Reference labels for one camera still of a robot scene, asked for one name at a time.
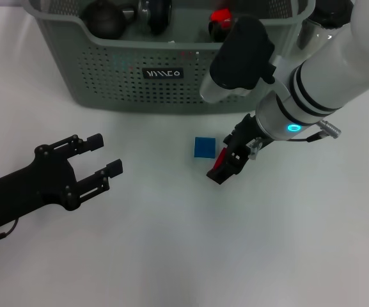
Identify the glass carafe with black lid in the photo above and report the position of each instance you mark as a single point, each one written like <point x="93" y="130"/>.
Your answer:
<point x="315" y="22"/>

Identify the dark clay teapot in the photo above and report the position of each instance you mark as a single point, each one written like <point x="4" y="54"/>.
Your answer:
<point x="104" y="20"/>

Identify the grey-green perforated storage bin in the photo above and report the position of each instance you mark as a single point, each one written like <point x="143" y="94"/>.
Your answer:
<point x="139" y="89"/>

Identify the dark red long toy brick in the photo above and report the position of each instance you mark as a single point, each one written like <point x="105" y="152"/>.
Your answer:
<point x="220" y="158"/>

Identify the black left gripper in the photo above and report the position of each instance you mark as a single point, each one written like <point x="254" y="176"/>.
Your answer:
<point x="34" y="188"/>

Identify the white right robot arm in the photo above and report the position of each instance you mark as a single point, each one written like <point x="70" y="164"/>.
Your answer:
<point x="325" y="73"/>

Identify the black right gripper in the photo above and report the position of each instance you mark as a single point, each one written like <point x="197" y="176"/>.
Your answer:
<point x="243" y="150"/>

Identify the large red toy brick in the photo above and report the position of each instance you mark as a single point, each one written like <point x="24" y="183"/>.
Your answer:
<point x="221" y="15"/>

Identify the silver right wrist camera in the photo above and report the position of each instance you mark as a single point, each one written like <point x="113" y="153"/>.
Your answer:
<point x="238" y="60"/>

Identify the blue square toy plate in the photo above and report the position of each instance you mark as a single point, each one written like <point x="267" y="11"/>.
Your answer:
<point x="204" y="147"/>

